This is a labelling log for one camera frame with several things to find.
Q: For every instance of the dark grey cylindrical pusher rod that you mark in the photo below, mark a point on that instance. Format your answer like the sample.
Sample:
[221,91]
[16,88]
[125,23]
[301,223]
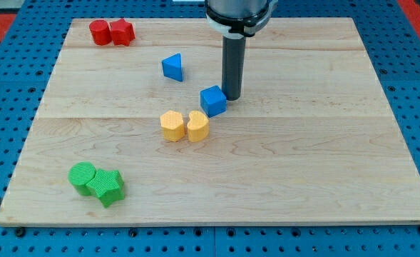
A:
[233,54]

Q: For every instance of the blue cube block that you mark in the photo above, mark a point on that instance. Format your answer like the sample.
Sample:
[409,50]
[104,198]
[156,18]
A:
[213,101]

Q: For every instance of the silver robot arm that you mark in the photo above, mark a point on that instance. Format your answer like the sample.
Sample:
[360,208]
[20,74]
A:
[236,20]

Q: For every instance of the blue triangular prism block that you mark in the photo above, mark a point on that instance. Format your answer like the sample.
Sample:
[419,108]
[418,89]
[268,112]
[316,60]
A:
[172,67]

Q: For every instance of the yellow heart block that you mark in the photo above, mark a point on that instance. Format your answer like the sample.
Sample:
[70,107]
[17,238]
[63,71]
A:
[198,126]

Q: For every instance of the yellow hexagon block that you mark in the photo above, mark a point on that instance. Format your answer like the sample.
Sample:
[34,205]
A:
[172,124]

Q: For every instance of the red star block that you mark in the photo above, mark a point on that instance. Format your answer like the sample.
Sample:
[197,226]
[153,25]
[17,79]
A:
[122,32]

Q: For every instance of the red cylinder block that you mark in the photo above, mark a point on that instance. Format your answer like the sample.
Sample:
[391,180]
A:
[100,32]

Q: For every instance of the wooden board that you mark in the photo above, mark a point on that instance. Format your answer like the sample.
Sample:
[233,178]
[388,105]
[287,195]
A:
[312,141]

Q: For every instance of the green star block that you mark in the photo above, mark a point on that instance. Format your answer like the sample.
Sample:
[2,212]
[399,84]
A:
[107,187]

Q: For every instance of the green cylinder block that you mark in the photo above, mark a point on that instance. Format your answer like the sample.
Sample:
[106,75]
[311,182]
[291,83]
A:
[79,175]

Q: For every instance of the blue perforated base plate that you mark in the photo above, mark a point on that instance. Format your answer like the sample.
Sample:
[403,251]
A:
[29,51]

